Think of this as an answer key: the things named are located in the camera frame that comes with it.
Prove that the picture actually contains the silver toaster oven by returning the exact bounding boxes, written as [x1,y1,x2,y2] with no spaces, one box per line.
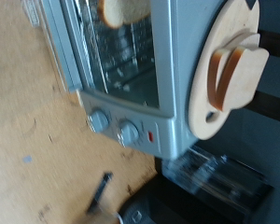
[40,0,228,161]

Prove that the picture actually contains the oval wooden cutting board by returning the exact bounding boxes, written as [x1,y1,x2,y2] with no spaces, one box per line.
[187,0,261,141]

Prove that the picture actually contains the silver oven knob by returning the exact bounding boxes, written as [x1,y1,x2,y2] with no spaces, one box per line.
[118,119,140,147]
[89,108,111,133]

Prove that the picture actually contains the wire oven rack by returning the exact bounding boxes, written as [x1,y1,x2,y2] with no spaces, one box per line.
[74,0,160,108]

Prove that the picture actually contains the clear plastic container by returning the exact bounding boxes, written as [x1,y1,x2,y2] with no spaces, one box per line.
[161,145,275,217]

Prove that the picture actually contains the tan bread slice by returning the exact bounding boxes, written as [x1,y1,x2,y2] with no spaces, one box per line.
[214,32,271,112]
[207,46,237,108]

